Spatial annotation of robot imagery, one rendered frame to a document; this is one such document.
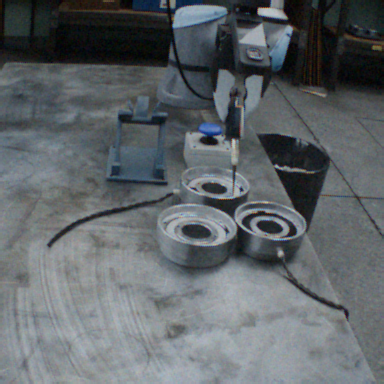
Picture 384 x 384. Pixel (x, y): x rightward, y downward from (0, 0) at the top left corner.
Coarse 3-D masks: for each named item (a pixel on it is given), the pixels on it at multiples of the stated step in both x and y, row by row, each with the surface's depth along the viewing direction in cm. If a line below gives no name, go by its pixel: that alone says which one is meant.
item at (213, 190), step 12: (192, 168) 97; (204, 168) 98; (216, 168) 98; (180, 180) 93; (204, 180) 96; (216, 180) 97; (228, 180) 97; (240, 180) 97; (180, 192) 93; (192, 192) 90; (204, 192) 93; (216, 192) 97; (228, 192) 93; (240, 192) 96; (204, 204) 90; (216, 204) 90; (228, 204) 90; (240, 204) 91
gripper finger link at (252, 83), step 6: (246, 78) 90; (252, 78) 90; (258, 78) 90; (246, 84) 91; (252, 84) 91; (258, 84) 91; (246, 90) 92; (252, 90) 91; (258, 90) 91; (246, 96) 92; (252, 96) 92; (258, 96) 92; (246, 102) 92; (252, 102) 92; (258, 102) 92; (246, 108) 93; (252, 108) 93; (246, 114) 93
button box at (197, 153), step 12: (192, 132) 109; (192, 144) 104; (204, 144) 105; (216, 144) 105; (228, 144) 106; (192, 156) 103; (204, 156) 103; (216, 156) 104; (228, 156) 104; (228, 168) 105
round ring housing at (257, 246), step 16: (240, 208) 87; (256, 208) 90; (272, 208) 90; (288, 208) 89; (240, 224) 83; (256, 224) 86; (272, 224) 88; (304, 224) 85; (240, 240) 83; (256, 240) 81; (272, 240) 81; (288, 240) 81; (256, 256) 83; (272, 256) 83; (288, 256) 84
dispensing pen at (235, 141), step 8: (232, 96) 94; (240, 96) 94; (232, 112) 92; (240, 112) 92; (232, 120) 91; (240, 120) 92; (232, 128) 91; (240, 128) 91; (232, 136) 92; (232, 144) 93; (232, 152) 93; (232, 160) 93; (232, 168) 93
